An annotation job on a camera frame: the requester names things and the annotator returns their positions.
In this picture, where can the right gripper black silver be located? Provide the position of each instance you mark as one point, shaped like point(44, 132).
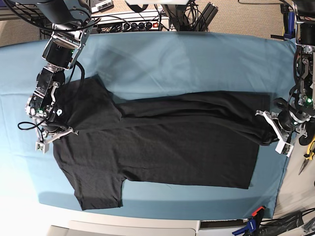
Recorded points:
point(47, 126)

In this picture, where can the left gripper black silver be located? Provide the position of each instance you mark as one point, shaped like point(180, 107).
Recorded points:
point(292, 123)

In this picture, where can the black T-shirt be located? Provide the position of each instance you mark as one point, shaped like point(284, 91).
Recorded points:
point(204, 138)

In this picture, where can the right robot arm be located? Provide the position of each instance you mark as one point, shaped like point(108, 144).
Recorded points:
point(72, 23)

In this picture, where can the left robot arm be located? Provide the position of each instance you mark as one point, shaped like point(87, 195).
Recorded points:
point(304, 57)

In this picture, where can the orange blue clamp bottom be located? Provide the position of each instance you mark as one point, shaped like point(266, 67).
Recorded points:
point(253, 223)

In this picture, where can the blue bar clamp top right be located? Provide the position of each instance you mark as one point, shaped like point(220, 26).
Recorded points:
point(288, 23)

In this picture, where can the black aluminium extrusion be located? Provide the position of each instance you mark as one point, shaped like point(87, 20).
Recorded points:
point(206, 17)

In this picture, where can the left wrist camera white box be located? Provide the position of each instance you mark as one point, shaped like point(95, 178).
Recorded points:
point(284, 148)

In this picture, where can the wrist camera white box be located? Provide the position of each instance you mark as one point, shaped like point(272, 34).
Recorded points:
point(41, 146)
point(284, 148)

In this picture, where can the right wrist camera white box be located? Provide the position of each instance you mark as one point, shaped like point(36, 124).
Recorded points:
point(41, 146)

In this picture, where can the yellow handled pliers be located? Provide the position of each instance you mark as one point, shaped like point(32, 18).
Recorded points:
point(308, 156)

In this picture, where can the black power strip red switch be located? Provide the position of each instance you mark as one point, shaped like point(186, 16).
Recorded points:
point(128, 27)

